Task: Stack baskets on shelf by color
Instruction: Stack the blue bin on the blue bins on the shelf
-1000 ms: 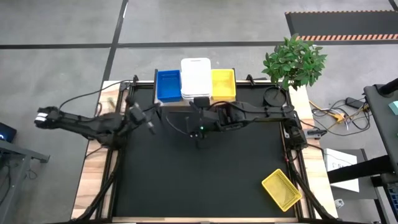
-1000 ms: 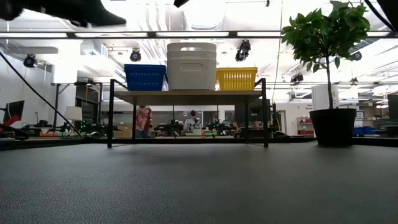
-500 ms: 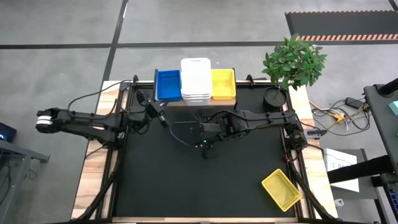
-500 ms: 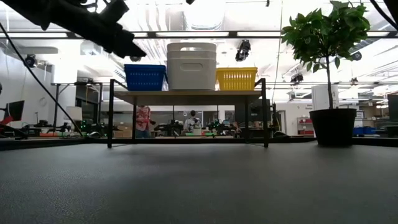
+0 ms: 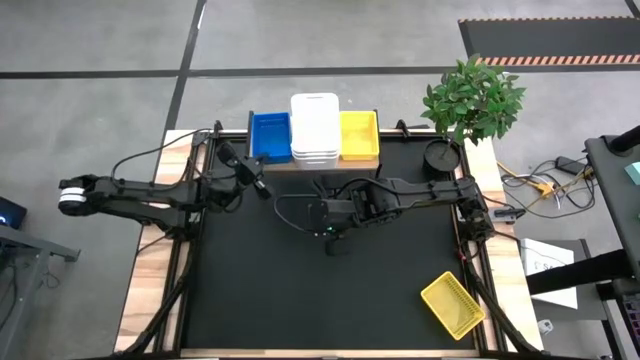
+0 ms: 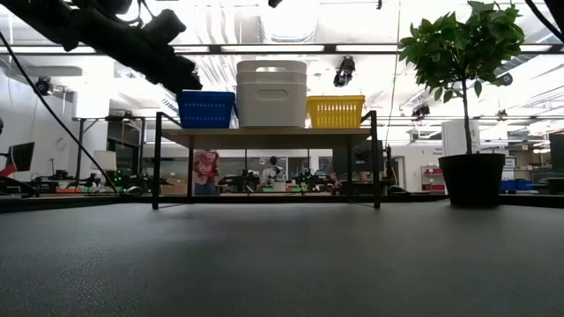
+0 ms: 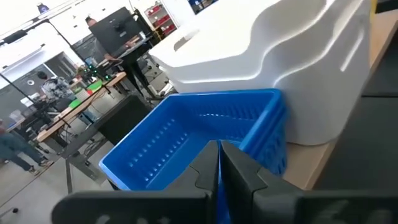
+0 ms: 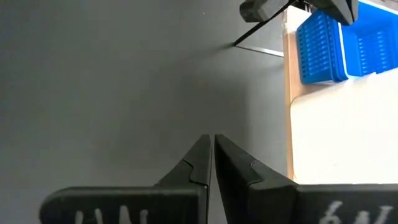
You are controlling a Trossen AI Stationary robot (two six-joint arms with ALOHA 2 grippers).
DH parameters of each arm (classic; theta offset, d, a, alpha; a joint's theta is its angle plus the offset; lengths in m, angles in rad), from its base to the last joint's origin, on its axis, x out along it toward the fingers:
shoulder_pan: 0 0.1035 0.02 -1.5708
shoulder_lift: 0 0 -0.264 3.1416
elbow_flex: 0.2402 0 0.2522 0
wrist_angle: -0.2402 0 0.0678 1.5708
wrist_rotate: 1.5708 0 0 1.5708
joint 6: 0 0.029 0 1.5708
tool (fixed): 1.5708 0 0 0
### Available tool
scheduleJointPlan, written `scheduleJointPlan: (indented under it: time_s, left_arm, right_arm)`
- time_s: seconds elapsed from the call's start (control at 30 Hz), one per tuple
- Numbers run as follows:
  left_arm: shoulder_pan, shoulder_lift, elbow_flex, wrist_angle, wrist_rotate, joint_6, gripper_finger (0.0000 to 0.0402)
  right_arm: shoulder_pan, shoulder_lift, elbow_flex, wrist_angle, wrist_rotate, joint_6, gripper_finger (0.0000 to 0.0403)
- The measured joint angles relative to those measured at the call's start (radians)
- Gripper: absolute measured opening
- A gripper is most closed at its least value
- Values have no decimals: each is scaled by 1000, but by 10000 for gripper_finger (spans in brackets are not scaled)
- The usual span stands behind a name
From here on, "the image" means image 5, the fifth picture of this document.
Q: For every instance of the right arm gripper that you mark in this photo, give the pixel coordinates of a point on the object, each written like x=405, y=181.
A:
x=345, y=212

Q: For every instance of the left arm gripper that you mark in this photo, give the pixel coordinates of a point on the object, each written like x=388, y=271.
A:
x=249, y=172

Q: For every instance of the blue slotted plastic basket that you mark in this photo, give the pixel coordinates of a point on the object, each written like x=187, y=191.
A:
x=271, y=137

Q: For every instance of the yellow slotted plastic basket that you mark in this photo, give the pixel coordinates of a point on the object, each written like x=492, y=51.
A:
x=359, y=135
x=452, y=306

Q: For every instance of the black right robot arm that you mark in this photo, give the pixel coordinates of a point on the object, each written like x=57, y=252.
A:
x=425, y=192

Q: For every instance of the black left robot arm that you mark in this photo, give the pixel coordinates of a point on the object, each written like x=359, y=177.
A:
x=140, y=197

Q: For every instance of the black table mat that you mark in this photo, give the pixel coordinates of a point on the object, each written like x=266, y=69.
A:
x=280, y=300

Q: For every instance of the green potted plant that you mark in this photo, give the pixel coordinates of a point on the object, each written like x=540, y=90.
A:
x=472, y=100

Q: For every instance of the grey metal desk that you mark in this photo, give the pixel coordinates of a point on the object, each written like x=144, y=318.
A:
x=30, y=242

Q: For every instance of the white cardboard box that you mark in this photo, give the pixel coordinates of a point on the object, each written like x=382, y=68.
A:
x=542, y=252

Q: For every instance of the small white adapter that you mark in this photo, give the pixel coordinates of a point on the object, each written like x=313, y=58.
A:
x=545, y=326

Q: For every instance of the black power adapter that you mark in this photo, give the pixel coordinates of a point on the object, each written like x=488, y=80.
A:
x=569, y=165

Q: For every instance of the black floor mat orange stripes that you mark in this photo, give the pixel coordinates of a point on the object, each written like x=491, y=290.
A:
x=550, y=40

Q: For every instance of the black side desk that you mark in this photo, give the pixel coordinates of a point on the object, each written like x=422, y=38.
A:
x=615, y=200

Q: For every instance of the teal object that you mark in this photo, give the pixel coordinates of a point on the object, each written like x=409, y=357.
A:
x=634, y=172

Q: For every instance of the black aluminium rig frame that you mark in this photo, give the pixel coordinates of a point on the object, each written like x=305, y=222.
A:
x=194, y=280

